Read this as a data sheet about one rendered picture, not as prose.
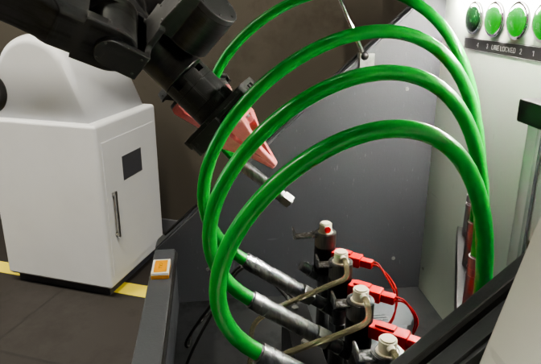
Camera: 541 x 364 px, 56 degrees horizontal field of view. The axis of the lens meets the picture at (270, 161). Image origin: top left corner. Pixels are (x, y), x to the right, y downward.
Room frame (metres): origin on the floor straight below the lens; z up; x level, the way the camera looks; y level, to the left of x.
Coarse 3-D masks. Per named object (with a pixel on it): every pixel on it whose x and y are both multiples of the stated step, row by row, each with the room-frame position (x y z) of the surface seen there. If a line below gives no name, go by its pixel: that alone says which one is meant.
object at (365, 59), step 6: (342, 0) 0.93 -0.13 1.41; (342, 6) 0.93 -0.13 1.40; (348, 12) 0.93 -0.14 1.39; (348, 18) 0.93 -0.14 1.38; (360, 42) 0.93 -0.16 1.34; (360, 48) 0.93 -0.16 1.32; (360, 54) 0.93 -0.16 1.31; (366, 54) 0.93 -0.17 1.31; (372, 54) 0.93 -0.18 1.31; (360, 60) 0.93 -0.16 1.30; (366, 60) 0.93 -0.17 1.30; (372, 60) 0.93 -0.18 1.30; (360, 66) 0.93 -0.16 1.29
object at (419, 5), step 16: (288, 0) 0.70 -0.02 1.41; (304, 0) 0.69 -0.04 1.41; (400, 0) 0.66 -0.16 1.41; (416, 0) 0.65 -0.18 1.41; (272, 16) 0.70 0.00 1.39; (432, 16) 0.65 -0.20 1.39; (240, 32) 0.72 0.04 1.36; (448, 32) 0.64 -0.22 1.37; (224, 64) 0.72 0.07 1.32; (464, 64) 0.63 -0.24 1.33
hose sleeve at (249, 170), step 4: (248, 164) 0.72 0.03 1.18; (244, 168) 0.71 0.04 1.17; (248, 168) 0.71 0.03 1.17; (252, 168) 0.71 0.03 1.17; (256, 168) 0.72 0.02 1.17; (244, 172) 0.71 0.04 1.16; (248, 172) 0.71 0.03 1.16; (252, 172) 0.71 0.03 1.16; (256, 172) 0.71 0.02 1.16; (260, 172) 0.71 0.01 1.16; (248, 176) 0.71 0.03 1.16; (252, 176) 0.71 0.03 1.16; (256, 176) 0.71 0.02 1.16; (260, 176) 0.71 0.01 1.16; (264, 176) 0.71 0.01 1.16; (256, 180) 0.71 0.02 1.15; (260, 180) 0.71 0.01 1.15; (264, 180) 0.71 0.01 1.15; (260, 184) 0.71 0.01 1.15; (284, 192) 0.70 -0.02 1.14; (276, 196) 0.70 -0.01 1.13; (280, 196) 0.70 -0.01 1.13
